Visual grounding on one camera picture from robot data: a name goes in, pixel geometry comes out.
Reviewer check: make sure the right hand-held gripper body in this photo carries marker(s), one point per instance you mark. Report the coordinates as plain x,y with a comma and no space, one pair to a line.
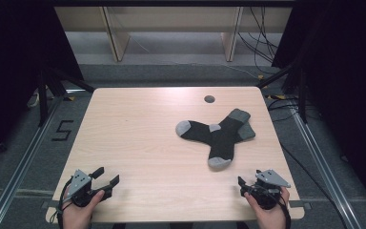
271,179

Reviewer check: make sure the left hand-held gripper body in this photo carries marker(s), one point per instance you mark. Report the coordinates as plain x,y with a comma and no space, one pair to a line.
79,183

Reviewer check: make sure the black sock with grey toe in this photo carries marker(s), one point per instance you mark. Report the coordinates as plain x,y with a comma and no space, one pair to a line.
197,131
224,144

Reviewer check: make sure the person's left hand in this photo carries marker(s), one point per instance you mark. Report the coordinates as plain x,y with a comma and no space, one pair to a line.
77,218

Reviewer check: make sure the person's right hand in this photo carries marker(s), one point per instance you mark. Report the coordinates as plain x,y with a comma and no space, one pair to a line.
271,219

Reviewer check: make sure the grey tape strip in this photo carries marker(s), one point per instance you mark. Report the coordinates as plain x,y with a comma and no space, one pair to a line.
300,204
49,204

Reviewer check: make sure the black tape floor mark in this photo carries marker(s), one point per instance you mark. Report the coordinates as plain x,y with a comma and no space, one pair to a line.
62,131

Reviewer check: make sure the yellow tape piece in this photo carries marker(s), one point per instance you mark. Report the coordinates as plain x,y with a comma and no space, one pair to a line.
71,98
279,96
260,77

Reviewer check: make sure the grey round table grommet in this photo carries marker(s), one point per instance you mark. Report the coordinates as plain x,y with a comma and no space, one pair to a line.
209,99

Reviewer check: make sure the black metal stand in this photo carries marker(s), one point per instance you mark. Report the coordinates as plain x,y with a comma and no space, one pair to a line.
302,95
43,95

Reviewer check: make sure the black curtain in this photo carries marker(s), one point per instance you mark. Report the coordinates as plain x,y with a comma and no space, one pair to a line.
12,63
346,79

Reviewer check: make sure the metal floor rail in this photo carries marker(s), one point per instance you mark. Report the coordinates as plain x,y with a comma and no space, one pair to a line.
22,165
324,165

